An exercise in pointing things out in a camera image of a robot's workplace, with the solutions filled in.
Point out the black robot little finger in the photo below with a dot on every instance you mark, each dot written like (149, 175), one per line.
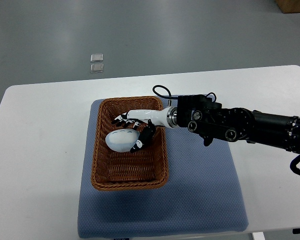
(123, 115)

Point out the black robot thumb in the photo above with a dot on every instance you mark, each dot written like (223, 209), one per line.
(145, 137)

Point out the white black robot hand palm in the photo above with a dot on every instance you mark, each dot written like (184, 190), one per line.
(162, 118)

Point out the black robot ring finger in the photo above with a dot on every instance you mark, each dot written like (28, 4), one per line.
(120, 120)

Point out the upper silver floor plate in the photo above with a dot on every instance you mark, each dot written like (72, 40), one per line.
(97, 57)

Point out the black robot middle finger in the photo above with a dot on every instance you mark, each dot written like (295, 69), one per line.
(128, 121)

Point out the brown wicker basket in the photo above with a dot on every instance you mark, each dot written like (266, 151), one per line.
(116, 171)

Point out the brown cardboard box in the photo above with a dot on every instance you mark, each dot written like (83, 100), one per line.
(289, 6)

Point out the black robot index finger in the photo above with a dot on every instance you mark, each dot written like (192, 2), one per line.
(136, 125)

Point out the blue padded mat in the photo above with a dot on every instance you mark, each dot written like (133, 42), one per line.
(202, 194)

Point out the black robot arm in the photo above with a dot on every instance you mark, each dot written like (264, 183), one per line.
(204, 116)

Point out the light blue plush toy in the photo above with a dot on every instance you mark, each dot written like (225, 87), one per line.
(122, 140)

